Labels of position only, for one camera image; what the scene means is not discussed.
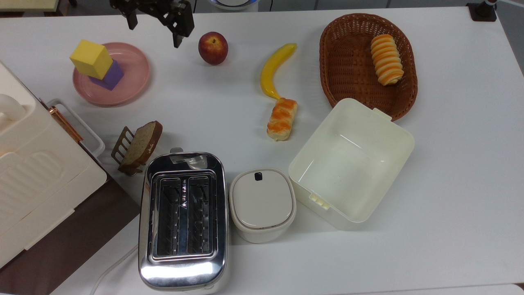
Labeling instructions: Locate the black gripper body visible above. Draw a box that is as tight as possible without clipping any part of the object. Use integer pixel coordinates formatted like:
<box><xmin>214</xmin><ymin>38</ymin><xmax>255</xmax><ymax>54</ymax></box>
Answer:
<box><xmin>110</xmin><ymin>0</ymin><xmax>195</xmax><ymax>38</ymax></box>

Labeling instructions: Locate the yellow foam cube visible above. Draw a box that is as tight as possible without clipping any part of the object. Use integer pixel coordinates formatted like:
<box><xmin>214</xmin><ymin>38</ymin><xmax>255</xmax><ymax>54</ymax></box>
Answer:
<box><xmin>69</xmin><ymin>39</ymin><xmax>113</xmax><ymax>80</ymax></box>

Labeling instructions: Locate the purple foam cube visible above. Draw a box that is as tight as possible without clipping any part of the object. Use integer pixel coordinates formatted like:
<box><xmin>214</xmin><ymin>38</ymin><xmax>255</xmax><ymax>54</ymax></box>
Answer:
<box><xmin>89</xmin><ymin>59</ymin><xmax>124</xmax><ymax>91</ymax></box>

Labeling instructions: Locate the red apple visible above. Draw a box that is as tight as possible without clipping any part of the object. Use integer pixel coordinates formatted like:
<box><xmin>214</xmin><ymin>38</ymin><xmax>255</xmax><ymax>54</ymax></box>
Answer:
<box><xmin>198</xmin><ymin>32</ymin><xmax>229</xmax><ymax>66</ymax></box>

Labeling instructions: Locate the pink round plate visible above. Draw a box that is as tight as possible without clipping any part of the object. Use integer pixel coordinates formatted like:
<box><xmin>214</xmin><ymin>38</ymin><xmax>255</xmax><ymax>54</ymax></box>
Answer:
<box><xmin>72</xmin><ymin>42</ymin><xmax>151</xmax><ymax>107</ymax></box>

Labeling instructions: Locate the white blue round device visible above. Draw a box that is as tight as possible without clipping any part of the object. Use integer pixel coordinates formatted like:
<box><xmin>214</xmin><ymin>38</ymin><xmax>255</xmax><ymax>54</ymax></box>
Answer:
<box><xmin>209</xmin><ymin>0</ymin><xmax>259</xmax><ymax>11</ymax></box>

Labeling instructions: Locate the yellow banana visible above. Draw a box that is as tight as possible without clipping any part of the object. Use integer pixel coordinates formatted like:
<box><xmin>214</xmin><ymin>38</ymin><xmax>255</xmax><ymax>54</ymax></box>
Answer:
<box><xmin>260</xmin><ymin>43</ymin><xmax>298</xmax><ymax>100</ymax></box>

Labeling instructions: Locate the cream side table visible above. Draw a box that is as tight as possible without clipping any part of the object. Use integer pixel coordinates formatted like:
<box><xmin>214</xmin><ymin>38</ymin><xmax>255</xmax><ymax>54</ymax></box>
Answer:
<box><xmin>0</xmin><ymin>0</ymin><xmax>60</xmax><ymax>12</ymax></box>

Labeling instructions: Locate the brown bread slice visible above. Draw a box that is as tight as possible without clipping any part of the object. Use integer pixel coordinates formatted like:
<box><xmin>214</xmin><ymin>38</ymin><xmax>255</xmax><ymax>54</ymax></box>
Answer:
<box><xmin>121</xmin><ymin>120</ymin><xmax>163</xmax><ymax>166</ymax></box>

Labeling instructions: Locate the bronze toast rack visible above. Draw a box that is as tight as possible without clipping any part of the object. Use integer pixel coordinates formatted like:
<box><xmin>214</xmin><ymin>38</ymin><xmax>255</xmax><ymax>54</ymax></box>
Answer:
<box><xmin>111</xmin><ymin>126</ymin><xmax>144</xmax><ymax>177</ymax></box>

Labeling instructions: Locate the orange glazed bread loaf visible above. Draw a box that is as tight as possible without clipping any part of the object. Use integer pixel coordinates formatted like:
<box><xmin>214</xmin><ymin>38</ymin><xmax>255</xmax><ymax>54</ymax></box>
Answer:
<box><xmin>267</xmin><ymin>98</ymin><xmax>298</xmax><ymax>141</ymax></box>

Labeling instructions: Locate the brown wicker basket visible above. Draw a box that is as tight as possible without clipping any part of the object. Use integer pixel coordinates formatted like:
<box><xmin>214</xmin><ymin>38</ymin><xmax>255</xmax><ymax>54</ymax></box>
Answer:
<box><xmin>319</xmin><ymin>13</ymin><xmax>418</xmax><ymax>122</ymax></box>

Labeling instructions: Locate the small white lidded bin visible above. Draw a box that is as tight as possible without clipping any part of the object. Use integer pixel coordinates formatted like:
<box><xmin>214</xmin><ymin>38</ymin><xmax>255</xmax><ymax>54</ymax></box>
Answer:
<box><xmin>229</xmin><ymin>168</ymin><xmax>297</xmax><ymax>244</ymax></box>

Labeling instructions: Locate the striped spiral bread roll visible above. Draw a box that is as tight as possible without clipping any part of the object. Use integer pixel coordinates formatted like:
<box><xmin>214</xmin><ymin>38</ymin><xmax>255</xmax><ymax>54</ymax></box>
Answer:
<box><xmin>370</xmin><ymin>34</ymin><xmax>404</xmax><ymax>86</ymax></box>

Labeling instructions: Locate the cream plastic open box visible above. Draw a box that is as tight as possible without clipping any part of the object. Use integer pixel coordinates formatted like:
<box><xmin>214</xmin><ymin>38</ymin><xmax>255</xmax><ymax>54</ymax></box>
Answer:
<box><xmin>288</xmin><ymin>98</ymin><xmax>415</xmax><ymax>231</ymax></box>

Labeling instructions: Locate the dark brown base board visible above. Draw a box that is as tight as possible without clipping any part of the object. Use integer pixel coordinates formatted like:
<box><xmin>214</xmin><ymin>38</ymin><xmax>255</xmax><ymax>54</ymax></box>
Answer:
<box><xmin>0</xmin><ymin>174</ymin><xmax>142</xmax><ymax>295</ymax></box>

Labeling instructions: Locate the chrome two-slot toaster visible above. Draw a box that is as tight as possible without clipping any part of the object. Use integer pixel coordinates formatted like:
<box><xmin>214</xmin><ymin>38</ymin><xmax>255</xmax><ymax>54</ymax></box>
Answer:
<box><xmin>138</xmin><ymin>147</ymin><xmax>230</xmax><ymax>293</ymax></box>

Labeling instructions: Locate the cream cabinet with handles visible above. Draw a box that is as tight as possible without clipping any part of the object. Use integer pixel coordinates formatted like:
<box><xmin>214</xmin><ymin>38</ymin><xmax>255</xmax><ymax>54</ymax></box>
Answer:
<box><xmin>0</xmin><ymin>61</ymin><xmax>108</xmax><ymax>269</ymax></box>

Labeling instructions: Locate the white toaster power cable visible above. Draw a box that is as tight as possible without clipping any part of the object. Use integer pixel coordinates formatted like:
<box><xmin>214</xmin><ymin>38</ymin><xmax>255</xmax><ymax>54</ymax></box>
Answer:
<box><xmin>89</xmin><ymin>244</ymin><xmax>140</xmax><ymax>295</ymax></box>

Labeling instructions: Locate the black camera stand base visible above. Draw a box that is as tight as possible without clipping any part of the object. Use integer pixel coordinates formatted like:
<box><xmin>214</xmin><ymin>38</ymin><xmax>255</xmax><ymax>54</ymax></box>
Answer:
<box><xmin>467</xmin><ymin>0</ymin><xmax>498</xmax><ymax>22</ymax></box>

